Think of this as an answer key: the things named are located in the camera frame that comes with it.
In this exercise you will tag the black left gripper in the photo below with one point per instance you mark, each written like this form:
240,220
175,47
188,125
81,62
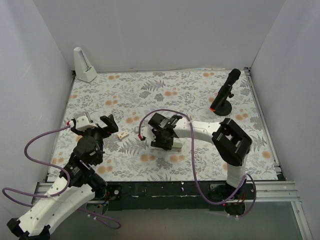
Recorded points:
100,128

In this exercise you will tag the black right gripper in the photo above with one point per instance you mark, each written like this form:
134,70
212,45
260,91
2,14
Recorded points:
162,132

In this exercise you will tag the beige stapler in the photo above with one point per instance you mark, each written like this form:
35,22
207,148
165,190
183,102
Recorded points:
177,146

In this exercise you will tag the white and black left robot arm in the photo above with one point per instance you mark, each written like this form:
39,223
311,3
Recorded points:
76,184

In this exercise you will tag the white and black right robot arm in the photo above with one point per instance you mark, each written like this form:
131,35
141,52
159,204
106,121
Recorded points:
231,142

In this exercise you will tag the floral patterned table mat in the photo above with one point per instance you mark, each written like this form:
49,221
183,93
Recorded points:
130,96

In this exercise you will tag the white metronome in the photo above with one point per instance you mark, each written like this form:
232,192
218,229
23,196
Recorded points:
84,70

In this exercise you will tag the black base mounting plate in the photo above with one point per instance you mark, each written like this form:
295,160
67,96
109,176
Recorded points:
215,191

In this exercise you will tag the black microphone stand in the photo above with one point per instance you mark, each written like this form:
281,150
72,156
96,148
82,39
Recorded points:
224,107

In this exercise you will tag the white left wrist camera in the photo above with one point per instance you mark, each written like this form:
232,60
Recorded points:
81,122

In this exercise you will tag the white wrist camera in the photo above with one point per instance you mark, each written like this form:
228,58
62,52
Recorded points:
146,134
81,122

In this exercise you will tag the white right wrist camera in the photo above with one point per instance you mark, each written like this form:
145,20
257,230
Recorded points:
146,134

